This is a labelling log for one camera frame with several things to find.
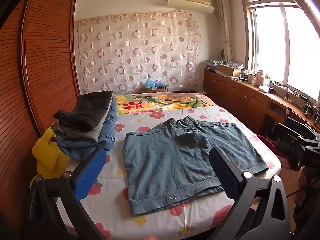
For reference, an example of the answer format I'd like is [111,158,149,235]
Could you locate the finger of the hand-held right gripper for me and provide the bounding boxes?
[284,117,316,137]
[272,123,305,156]

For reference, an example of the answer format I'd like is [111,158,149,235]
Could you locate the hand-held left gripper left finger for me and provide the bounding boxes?
[24,147,108,240]

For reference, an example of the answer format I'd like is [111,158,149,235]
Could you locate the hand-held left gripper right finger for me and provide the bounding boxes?
[209,147,292,240]

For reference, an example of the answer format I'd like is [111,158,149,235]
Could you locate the blue-grey denim shorts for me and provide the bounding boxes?
[123,116,269,216]

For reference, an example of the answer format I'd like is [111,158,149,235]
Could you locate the black folded pants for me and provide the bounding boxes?
[53,91,113,132]

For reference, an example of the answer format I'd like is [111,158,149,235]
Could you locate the person's right hand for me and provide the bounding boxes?
[297,166,316,198]

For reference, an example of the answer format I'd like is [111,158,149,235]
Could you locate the bed with strawberry print sheet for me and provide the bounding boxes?
[30,91,282,240]

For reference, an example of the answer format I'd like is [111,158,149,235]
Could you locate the yellow cloth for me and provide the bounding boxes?
[30,127,71,188]

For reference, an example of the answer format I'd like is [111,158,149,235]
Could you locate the grey folded garment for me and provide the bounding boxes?
[55,100,113,142]

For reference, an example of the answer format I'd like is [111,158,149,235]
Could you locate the stack of folded clothes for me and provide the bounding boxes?
[56,95,118,160]

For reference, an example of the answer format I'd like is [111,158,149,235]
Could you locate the long wooden cabinet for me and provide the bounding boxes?
[203,69,320,135]

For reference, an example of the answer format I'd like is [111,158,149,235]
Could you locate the pink bottle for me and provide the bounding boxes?
[255,69,265,87]

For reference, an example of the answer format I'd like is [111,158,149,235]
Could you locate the wooden framed window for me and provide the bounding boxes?
[240,0,320,103]

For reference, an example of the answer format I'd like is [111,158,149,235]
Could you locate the open cardboard box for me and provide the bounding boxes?
[215,64,242,77]

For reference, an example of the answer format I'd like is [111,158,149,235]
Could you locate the yellow floral blanket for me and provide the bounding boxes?
[115,92,218,115]

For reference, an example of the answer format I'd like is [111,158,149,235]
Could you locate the stack of magazines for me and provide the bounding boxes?
[205,59,225,71]

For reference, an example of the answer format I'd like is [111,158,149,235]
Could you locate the small printed carton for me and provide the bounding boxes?
[146,85,167,93]

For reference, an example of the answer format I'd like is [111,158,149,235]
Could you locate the pale window curtain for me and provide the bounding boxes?
[215,0,233,62]

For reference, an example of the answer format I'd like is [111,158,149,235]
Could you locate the circle patterned wall cloth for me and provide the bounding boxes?
[76,11,202,93]

